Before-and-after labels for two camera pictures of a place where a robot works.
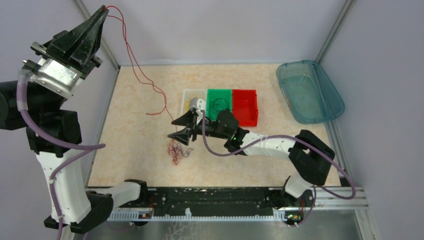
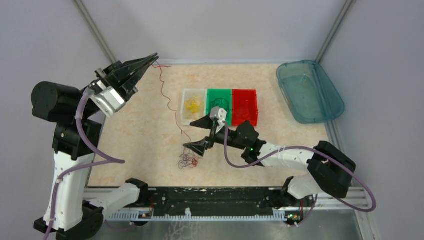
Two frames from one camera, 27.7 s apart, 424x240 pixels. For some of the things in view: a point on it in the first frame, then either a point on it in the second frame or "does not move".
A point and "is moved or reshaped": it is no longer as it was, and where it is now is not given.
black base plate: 213,201 does not move
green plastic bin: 218,100 does not move
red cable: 176,152 to 242,112
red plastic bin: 245,107 does not move
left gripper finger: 62,44 to 128,82
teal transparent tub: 310,95 does not move
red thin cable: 175,150 to 194,161
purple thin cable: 219,104 does not move
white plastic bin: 188,94 does not move
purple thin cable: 187,152 is moved or reshaped
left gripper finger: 87,47 to 129,67
